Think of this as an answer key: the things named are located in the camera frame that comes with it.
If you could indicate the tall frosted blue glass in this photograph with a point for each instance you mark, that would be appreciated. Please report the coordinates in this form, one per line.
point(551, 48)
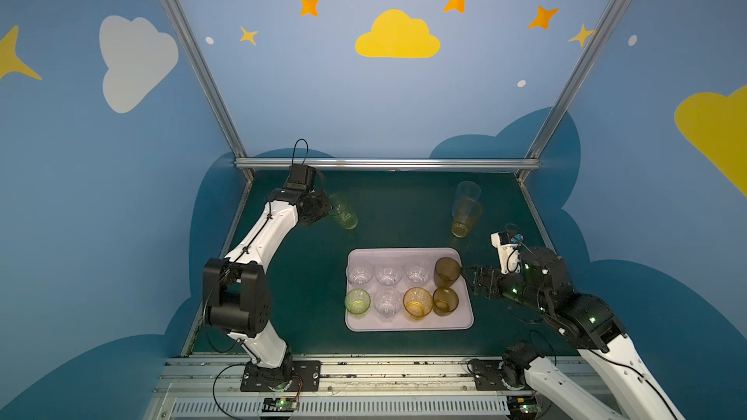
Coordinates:
point(467, 189)

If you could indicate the short yellow transparent glass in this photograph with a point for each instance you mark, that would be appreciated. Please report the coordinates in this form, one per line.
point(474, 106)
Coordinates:
point(418, 303)

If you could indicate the right green circuit board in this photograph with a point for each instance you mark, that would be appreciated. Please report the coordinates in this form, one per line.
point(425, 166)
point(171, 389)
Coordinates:
point(521, 408)

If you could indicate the small green transparent glass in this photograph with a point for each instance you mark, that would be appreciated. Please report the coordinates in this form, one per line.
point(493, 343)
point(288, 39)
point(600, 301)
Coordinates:
point(357, 302)

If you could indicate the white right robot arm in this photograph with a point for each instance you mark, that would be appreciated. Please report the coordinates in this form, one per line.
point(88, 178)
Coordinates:
point(590, 325)

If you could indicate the clear faceted glass four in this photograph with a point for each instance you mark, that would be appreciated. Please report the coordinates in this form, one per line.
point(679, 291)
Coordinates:
point(359, 274)

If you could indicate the green circuit board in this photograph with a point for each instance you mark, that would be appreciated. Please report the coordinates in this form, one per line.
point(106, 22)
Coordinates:
point(279, 405)
point(521, 408)

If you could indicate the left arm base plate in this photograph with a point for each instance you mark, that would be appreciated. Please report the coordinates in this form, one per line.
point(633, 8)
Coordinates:
point(301, 375)

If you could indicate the right table edge rail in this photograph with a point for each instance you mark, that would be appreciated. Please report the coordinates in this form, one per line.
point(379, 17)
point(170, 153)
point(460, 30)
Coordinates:
point(536, 217)

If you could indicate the left aluminium frame post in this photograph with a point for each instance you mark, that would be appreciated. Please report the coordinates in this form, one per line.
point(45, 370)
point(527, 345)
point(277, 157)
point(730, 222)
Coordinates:
point(191, 48)

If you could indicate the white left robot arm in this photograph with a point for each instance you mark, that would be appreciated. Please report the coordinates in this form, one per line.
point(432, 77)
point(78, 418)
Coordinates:
point(236, 298)

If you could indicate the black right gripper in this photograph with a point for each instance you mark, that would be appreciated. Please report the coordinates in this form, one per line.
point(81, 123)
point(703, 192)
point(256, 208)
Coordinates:
point(482, 280)

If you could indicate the clear faceted glass three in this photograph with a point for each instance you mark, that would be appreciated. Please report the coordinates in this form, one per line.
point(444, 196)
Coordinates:
point(418, 273)

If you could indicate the table edge rail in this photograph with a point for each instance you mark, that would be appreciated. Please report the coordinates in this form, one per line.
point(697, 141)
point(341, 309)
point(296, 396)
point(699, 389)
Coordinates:
point(215, 217)
point(536, 217)

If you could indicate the tall green transparent glass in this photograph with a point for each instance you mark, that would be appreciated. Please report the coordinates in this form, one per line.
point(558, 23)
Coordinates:
point(343, 212)

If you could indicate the horizontal aluminium frame rail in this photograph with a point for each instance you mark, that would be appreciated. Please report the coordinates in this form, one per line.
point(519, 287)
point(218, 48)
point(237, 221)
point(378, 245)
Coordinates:
point(499, 165)

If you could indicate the aluminium frame post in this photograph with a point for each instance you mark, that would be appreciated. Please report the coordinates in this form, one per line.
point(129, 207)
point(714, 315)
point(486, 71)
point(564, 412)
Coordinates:
point(191, 48)
point(605, 27)

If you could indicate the right aluminium frame post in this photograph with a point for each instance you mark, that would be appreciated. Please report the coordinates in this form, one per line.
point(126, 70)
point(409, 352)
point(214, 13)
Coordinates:
point(605, 27)

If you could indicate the left green circuit board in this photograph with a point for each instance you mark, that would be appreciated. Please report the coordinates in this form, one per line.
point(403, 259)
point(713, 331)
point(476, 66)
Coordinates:
point(279, 405)

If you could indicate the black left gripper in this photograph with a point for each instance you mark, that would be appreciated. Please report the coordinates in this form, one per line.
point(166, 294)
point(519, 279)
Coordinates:
point(325, 207)

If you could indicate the dimpled amber glass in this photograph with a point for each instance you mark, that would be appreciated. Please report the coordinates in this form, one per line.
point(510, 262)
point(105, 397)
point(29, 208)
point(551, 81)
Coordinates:
point(446, 272)
point(445, 301)

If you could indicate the clear faceted glass one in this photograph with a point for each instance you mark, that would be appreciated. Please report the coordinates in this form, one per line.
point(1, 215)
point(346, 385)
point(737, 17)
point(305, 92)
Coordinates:
point(388, 303)

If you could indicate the white plastic tray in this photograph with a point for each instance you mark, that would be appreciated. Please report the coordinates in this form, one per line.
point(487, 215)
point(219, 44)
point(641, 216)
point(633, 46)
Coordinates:
point(461, 319)

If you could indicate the left table edge rail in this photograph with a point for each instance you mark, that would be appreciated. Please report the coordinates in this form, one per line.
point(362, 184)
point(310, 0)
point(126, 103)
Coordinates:
point(215, 217)

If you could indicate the tall yellow transparent glass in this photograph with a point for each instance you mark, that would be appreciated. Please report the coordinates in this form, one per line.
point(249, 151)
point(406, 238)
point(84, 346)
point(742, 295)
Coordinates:
point(467, 214)

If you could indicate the white vented cable duct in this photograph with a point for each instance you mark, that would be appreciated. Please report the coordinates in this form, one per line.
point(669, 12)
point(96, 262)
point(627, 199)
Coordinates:
point(329, 407)

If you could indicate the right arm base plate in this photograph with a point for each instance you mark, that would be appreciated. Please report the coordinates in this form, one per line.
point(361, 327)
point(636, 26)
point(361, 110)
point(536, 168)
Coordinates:
point(497, 375)

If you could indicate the clear faceted glass two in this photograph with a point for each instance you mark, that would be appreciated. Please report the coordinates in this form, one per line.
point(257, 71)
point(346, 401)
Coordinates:
point(388, 274)

